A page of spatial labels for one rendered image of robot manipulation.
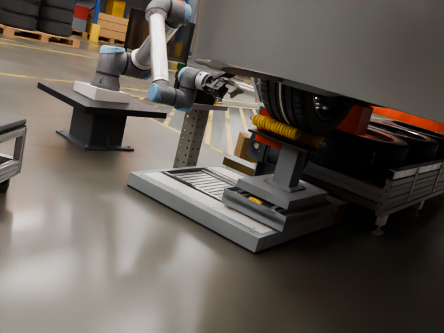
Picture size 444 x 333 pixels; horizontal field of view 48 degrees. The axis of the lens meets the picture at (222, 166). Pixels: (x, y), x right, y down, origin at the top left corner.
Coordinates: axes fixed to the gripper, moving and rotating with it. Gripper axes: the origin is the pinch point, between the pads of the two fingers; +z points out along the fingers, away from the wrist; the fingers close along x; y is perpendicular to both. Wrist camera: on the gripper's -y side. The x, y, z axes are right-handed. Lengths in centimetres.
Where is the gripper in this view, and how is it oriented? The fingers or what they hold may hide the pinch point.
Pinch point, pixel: (242, 90)
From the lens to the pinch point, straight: 240.2
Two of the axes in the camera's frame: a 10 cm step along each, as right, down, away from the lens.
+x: -2.5, -6.3, -7.4
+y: -5.9, 7.0, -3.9
